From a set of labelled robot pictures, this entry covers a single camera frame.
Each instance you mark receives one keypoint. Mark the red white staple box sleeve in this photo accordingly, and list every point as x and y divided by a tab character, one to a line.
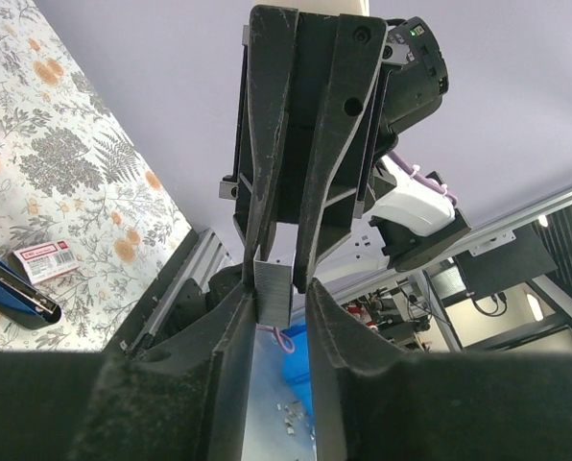
45	261

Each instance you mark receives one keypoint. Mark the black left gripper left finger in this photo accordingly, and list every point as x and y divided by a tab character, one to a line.
185	399

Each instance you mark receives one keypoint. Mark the blue stapler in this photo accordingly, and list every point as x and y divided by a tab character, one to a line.
23	304

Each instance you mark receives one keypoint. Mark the silver staple strip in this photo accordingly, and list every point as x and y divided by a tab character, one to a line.
274	290

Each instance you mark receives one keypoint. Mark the floral patterned table mat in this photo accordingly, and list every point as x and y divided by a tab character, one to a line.
69	171

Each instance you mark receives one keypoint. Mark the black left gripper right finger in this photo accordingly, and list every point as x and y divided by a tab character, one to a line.
375	401

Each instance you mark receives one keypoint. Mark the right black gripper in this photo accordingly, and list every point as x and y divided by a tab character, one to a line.
322	98

